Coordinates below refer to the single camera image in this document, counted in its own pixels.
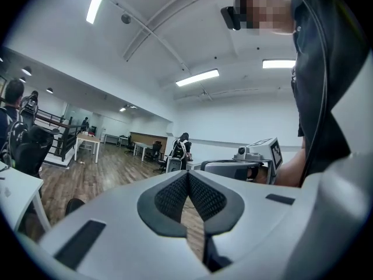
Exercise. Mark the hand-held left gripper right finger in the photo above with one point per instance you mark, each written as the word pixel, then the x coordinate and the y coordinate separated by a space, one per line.
pixel 256 214

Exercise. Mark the person's right hand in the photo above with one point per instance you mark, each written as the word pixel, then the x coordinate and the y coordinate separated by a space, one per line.
pixel 263 176

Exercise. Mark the person's face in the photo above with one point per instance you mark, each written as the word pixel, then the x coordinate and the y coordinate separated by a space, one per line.
pixel 262 13

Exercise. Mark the black head-worn camera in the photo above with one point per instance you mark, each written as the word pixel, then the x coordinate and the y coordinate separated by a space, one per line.
pixel 230 17

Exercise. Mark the person's black shirt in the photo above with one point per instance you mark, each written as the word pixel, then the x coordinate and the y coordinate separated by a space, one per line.
pixel 309 83

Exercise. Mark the pair of ceiling lights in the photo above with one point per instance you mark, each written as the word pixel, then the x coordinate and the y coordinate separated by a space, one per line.
pixel 122 109

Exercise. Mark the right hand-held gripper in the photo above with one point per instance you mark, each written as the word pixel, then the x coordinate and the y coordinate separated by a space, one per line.
pixel 256 155

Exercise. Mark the person's right forearm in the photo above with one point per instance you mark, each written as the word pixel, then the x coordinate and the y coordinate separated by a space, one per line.
pixel 291 171

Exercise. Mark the round ceiling dome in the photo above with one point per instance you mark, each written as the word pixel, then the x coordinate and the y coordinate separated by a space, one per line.
pixel 126 19

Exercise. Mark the wooden partition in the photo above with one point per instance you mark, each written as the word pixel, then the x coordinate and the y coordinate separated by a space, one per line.
pixel 145 137

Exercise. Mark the black railing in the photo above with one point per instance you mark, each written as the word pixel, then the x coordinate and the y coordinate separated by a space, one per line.
pixel 65 139

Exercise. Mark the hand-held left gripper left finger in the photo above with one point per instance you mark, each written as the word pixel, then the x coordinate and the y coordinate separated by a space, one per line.
pixel 116 229

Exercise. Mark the white office desk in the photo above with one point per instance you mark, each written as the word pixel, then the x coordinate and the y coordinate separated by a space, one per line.
pixel 112 136
pixel 140 145

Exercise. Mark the wood-top white table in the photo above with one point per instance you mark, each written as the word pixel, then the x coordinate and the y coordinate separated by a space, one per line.
pixel 87 139

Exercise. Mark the small white table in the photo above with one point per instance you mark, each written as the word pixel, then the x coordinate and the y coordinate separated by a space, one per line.
pixel 195 164

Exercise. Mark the long ceiling light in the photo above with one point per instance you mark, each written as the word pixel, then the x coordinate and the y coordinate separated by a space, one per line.
pixel 198 77
pixel 278 63
pixel 97 1

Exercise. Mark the black mesh office chair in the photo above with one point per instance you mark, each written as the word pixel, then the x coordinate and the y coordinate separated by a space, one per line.
pixel 29 153

